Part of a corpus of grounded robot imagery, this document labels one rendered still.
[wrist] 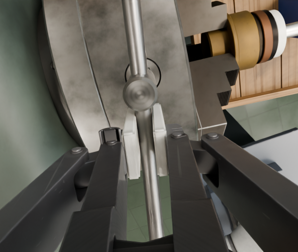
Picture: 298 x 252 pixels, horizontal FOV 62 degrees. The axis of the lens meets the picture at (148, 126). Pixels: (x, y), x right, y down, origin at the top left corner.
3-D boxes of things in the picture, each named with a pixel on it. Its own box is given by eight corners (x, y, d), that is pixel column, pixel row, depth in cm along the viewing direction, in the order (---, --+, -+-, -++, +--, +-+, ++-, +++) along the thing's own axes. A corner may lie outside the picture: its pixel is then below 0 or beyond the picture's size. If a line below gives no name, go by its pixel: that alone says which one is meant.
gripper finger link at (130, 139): (140, 179, 15) (127, 180, 15) (140, 138, 22) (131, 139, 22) (134, 132, 14) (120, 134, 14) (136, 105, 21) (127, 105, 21)
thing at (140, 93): (131, 63, 26) (119, 79, 15) (152, 61, 26) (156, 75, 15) (134, 84, 27) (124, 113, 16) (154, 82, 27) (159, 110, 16)
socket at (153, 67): (125, 58, 26) (123, 60, 23) (157, 55, 26) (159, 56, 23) (129, 90, 27) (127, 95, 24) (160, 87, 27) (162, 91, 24)
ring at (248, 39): (218, 87, 36) (282, 72, 35) (210, 17, 32) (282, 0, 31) (202, 73, 44) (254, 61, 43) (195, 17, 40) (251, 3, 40)
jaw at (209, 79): (158, 87, 39) (174, 158, 34) (154, 67, 35) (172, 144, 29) (228, 71, 38) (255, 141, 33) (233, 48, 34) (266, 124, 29)
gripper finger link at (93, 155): (125, 184, 13) (69, 190, 13) (129, 147, 18) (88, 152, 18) (121, 159, 13) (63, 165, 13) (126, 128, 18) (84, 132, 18)
